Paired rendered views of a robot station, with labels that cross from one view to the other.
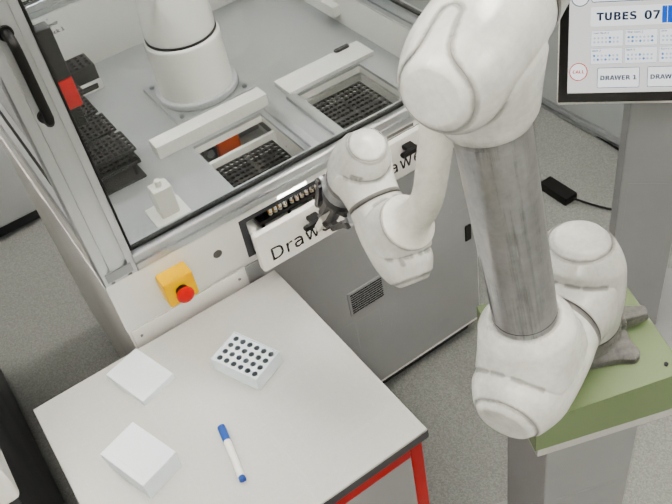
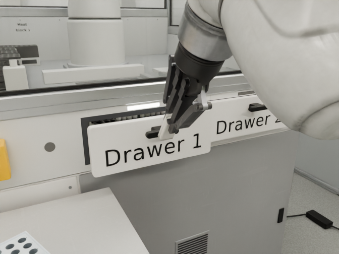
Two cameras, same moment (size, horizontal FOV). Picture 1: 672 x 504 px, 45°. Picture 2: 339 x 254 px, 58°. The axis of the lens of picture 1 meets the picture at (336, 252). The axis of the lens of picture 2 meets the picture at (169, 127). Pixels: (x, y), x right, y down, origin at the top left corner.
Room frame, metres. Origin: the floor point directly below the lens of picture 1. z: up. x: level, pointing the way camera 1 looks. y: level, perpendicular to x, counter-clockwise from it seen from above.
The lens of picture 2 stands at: (0.78, 0.01, 1.13)
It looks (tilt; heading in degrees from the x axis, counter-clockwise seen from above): 20 degrees down; 0
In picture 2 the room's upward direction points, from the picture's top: straight up
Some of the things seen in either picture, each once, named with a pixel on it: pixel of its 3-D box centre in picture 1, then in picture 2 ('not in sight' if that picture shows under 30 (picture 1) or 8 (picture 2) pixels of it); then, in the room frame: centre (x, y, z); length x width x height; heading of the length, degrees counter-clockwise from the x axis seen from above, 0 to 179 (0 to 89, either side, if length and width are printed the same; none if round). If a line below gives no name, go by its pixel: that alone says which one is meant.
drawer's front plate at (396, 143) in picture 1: (404, 153); (249, 115); (1.60, -0.22, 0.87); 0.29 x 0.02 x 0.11; 116
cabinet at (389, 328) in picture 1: (256, 242); (116, 198); (1.91, 0.24, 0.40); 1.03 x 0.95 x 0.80; 116
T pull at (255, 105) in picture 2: (410, 147); (257, 106); (1.58, -0.23, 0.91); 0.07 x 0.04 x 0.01; 116
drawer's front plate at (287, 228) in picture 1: (310, 223); (155, 140); (1.41, 0.04, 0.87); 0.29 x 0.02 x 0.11; 116
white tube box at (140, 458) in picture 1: (141, 459); not in sight; (0.93, 0.45, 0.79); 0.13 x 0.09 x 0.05; 44
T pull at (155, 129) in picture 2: (315, 219); (160, 130); (1.39, 0.03, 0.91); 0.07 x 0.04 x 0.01; 116
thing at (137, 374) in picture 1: (140, 376); not in sight; (1.15, 0.47, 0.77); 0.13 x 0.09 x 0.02; 42
